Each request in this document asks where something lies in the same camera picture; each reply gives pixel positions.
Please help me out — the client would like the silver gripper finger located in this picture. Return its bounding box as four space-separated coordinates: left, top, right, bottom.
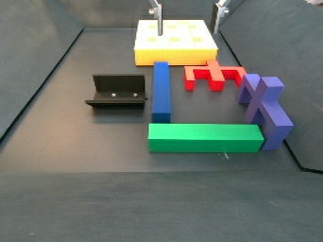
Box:
211 0 229 34
149 0 163 36

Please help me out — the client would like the purple cross-shaped block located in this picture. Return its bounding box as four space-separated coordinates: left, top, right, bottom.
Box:
237 74 293 150

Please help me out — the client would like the yellow board with slots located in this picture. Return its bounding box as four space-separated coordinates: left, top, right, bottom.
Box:
133 20 219 66

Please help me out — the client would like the black angle bracket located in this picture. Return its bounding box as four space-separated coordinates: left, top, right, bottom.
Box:
84 74 147 109

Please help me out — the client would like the blue long block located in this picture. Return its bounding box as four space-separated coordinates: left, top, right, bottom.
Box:
151 61 172 123

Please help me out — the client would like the green long block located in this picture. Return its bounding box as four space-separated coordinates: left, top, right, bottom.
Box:
148 123 264 153

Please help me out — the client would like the red branched block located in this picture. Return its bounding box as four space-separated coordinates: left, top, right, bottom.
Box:
184 60 245 92

